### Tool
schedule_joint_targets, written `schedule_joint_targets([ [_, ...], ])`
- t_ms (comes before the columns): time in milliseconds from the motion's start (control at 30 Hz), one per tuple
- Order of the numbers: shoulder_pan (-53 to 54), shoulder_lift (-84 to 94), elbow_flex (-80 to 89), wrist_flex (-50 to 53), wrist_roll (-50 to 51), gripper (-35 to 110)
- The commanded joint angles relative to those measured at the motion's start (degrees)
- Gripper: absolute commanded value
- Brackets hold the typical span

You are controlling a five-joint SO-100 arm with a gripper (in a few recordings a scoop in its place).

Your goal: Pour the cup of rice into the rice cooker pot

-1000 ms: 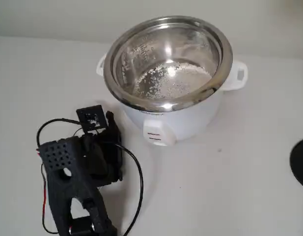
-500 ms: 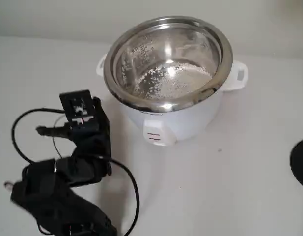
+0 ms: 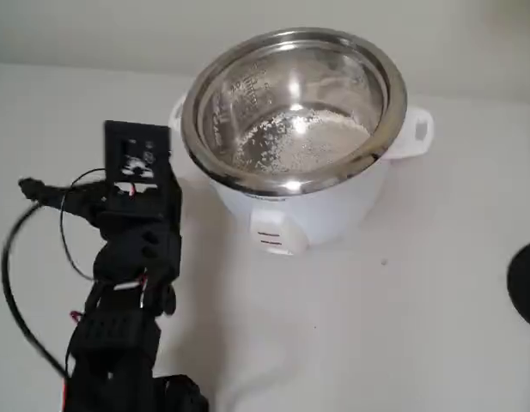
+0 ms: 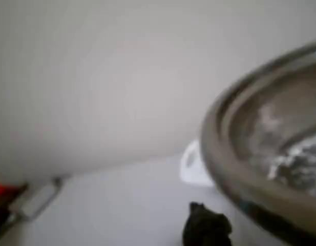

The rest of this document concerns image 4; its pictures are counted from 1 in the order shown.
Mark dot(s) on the white rice cooker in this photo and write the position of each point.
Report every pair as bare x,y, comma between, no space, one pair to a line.
193,166

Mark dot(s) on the white rice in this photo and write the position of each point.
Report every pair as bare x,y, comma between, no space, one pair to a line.
301,159

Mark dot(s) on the red and black object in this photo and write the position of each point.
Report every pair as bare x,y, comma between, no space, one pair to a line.
1,194

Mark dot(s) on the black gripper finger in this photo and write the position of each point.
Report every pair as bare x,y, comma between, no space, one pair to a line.
206,225

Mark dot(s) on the steel inner pot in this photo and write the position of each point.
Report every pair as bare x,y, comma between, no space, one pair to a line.
224,164

